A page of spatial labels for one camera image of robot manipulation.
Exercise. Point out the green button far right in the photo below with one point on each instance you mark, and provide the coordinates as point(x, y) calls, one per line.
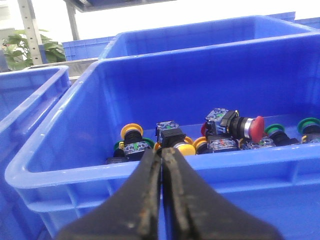
point(309, 128)

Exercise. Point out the green potted plant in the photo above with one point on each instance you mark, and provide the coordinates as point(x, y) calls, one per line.
point(17, 52)

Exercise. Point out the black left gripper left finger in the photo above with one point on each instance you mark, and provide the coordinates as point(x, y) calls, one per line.
point(131, 213)

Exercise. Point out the yellow button lying centre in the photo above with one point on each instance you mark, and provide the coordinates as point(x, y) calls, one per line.
point(170, 135)

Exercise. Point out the blue bin at far left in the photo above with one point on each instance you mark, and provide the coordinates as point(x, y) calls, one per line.
point(26, 97)

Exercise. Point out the blue bin holding buttons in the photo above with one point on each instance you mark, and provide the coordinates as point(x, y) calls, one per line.
point(61, 174)

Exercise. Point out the grey perforated shelf post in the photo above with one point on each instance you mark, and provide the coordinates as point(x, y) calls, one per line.
point(31, 31)

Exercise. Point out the green button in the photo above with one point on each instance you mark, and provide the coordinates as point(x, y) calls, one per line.
point(309, 128)
point(276, 132)

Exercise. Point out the red mushroom push button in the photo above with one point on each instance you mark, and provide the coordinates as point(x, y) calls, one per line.
point(229, 123)

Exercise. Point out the blue bin behind button bin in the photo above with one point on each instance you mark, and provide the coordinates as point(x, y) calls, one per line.
point(193, 35)

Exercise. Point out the green button right middle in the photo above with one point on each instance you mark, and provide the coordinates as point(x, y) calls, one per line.
point(276, 132)

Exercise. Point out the yellow button near left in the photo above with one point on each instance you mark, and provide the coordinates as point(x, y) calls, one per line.
point(133, 143)

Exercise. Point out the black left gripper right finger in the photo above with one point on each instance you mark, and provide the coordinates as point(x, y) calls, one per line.
point(193, 210)

